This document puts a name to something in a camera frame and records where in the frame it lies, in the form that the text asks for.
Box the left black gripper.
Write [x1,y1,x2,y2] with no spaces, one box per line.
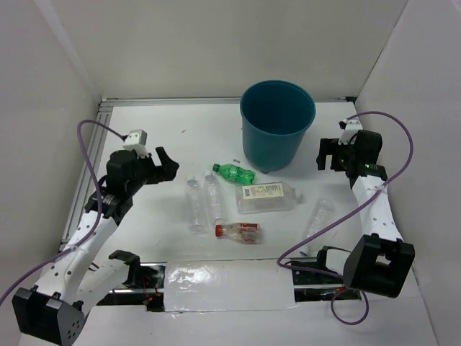
[127,146,179,195]

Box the clear water bottle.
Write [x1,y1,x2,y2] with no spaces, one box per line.
[299,198,336,257]
[185,176,208,236]
[203,171,227,227]

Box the large labelled clear bottle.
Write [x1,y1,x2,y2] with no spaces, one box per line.
[235,182,303,214]

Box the red cap clear bottle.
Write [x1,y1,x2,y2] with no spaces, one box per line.
[215,223,261,244]

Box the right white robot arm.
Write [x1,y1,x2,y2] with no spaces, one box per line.
[314,130,415,298]

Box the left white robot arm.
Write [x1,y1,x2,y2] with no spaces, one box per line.
[12,147,179,345]

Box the teal plastic bin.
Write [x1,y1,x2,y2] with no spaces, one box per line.
[240,80,316,174]

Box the green plastic bottle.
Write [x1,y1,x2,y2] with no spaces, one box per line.
[212,164,256,185]

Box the silver foil tape sheet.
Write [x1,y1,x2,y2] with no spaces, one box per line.
[164,259,297,312]

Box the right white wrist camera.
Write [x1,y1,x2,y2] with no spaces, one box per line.
[339,119,363,145]

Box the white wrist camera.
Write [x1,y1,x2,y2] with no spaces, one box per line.
[339,119,363,145]
[122,129,149,159]

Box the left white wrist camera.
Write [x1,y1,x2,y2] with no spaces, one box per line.
[122,129,149,159]

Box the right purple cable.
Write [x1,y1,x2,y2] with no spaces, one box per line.
[277,110,414,326]

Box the purple cable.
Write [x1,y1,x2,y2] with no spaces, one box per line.
[277,110,414,326]
[0,120,127,306]

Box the aluminium frame rail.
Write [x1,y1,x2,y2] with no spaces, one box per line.
[57,95,357,262]

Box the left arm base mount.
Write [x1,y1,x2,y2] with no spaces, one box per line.
[97,262,166,312]

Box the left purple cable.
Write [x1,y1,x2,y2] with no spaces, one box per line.
[0,120,127,306]

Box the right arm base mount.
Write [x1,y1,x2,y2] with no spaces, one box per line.
[288,257,362,303]

